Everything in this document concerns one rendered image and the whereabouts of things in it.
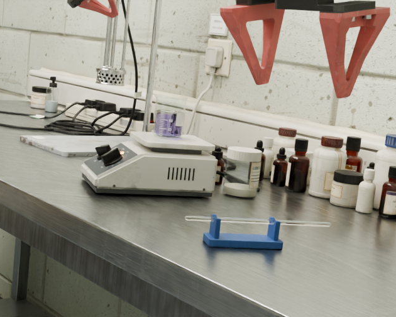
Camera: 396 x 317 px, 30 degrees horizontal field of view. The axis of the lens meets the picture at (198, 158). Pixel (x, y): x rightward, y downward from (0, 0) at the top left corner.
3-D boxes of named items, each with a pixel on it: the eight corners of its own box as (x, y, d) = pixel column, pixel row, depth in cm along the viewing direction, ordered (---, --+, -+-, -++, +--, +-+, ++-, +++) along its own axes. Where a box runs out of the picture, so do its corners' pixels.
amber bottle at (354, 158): (344, 190, 142) (352, 135, 141) (363, 196, 139) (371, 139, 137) (329, 192, 140) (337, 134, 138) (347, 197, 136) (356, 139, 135)
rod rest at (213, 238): (209, 247, 92) (212, 219, 92) (202, 239, 95) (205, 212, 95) (283, 250, 95) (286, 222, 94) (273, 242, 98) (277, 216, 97)
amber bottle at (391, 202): (374, 213, 124) (381, 164, 123) (390, 214, 125) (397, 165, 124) (386, 219, 121) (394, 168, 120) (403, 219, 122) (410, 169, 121)
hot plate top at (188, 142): (146, 147, 116) (146, 141, 116) (127, 135, 127) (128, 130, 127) (217, 151, 120) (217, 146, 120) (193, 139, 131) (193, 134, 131)
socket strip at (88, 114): (143, 138, 185) (145, 121, 184) (63, 115, 215) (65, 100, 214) (161, 138, 189) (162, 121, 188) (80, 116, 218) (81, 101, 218)
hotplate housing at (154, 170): (94, 195, 114) (99, 144, 113) (79, 177, 126) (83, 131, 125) (226, 199, 122) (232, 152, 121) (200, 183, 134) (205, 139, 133)
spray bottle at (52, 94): (53, 112, 218) (56, 77, 217) (42, 111, 220) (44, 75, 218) (60, 112, 222) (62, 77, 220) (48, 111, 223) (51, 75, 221)
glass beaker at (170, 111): (187, 140, 126) (192, 93, 125) (178, 143, 121) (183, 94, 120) (153, 135, 127) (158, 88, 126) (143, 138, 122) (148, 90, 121)
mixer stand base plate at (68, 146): (63, 156, 146) (63, 151, 146) (17, 139, 161) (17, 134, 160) (180, 154, 165) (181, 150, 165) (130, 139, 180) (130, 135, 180)
